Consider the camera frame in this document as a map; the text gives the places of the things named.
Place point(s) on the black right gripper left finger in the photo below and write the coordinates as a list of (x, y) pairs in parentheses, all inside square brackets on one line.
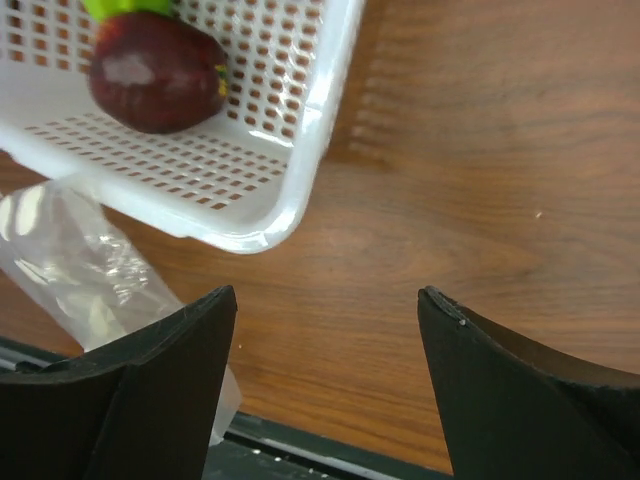
[(140, 407)]

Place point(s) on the white perforated plastic basket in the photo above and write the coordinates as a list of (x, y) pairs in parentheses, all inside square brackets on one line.
[(240, 181)]

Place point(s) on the dark purple plum near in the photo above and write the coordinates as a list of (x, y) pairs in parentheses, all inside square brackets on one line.
[(157, 74)]

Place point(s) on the green leafy toy fruit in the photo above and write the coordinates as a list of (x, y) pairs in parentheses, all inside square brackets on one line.
[(100, 10)]

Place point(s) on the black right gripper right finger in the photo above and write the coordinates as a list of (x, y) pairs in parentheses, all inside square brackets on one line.
[(514, 408)]

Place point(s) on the clear polka dot zip bag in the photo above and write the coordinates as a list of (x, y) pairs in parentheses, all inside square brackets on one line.
[(58, 247)]

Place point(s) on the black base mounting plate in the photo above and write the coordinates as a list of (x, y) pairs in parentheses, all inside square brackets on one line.
[(259, 449)]

